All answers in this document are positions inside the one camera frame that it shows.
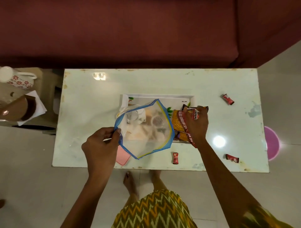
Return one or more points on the brown plastic stool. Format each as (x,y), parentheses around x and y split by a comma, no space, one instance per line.
(48,79)

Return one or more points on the dark purple snack packet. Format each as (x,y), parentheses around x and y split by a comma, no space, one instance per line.
(180,136)

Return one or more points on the white plastic cup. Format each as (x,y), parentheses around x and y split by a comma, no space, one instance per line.
(134,116)

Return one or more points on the pink flat lid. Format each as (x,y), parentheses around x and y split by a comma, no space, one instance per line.
(122,157)

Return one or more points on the person's left thumb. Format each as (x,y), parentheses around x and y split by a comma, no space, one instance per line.
(109,130)

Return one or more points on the small red candy wrapper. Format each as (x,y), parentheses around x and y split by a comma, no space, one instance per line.
(232,158)
(228,99)
(175,157)

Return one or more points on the dark brown snack packet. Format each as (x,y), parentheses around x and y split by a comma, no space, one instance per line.
(188,107)

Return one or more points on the person's right thumb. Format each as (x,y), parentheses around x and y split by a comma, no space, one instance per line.
(187,123)

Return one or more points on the person's foot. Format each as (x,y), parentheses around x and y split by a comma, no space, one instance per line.
(130,183)
(157,178)

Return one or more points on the person's right foot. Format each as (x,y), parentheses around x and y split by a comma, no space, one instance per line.
(157,178)

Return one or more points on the person's left foot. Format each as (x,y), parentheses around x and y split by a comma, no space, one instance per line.
(130,183)

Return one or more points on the maroon sofa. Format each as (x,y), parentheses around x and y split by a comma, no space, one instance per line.
(117,28)

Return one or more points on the person's right forearm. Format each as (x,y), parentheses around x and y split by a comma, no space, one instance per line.
(223,173)

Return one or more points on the white floral tray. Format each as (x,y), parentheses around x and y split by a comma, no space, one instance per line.
(164,99)

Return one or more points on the yellow red-banded snack packet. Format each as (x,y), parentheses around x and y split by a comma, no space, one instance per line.
(177,122)

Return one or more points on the white floral jug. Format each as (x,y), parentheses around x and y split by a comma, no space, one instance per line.
(16,78)

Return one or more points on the person's left forearm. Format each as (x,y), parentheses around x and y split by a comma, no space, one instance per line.
(82,199)

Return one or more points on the clear blue-edged zip bag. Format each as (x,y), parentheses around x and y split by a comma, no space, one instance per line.
(150,141)

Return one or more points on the yellow zigzag patterned dress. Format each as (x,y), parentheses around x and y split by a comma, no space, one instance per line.
(155,211)

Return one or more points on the white paper sheets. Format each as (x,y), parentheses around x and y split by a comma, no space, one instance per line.
(38,107)

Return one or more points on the person's left hand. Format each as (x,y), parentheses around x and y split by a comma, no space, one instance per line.
(98,150)

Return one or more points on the person's right hand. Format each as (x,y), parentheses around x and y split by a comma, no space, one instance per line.
(197,128)

